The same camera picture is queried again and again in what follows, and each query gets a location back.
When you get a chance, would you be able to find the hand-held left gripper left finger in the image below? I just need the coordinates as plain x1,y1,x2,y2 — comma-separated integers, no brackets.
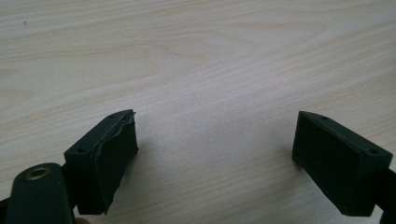
64,108,139,216

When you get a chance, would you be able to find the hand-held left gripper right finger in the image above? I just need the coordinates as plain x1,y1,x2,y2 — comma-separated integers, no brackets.
291,110,394,217

